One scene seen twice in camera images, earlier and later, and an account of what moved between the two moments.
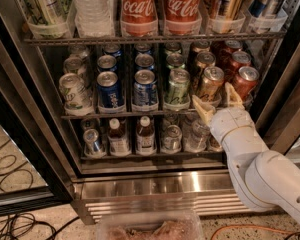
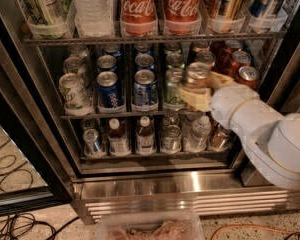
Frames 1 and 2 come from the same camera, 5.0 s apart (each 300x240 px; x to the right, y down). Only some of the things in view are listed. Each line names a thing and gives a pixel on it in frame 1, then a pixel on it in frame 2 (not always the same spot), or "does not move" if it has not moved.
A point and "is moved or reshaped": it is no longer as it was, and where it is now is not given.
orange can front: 212,81 is moved or reshaped
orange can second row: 204,60 does not move
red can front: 245,82 does not move
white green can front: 77,99 does not move
